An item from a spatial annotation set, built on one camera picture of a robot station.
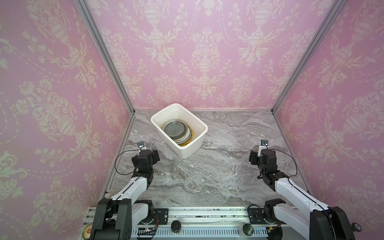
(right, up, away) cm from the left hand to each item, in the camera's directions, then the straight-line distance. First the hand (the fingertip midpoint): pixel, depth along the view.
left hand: (146, 152), depth 89 cm
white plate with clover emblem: (+22, +7, +9) cm, 24 cm away
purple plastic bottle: (+88, -20, -35) cm, 97 cm away
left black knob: (+21, -27, -25) cm, 42 cm away
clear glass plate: (+15, +14, +14) cm, 25 cm away
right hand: (+66, +1, -1) cm, 66 cm away
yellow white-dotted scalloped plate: (+26, +7, +11) cm, 29 cm away
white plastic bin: (+31, +15, +6) cm, 35 cm away
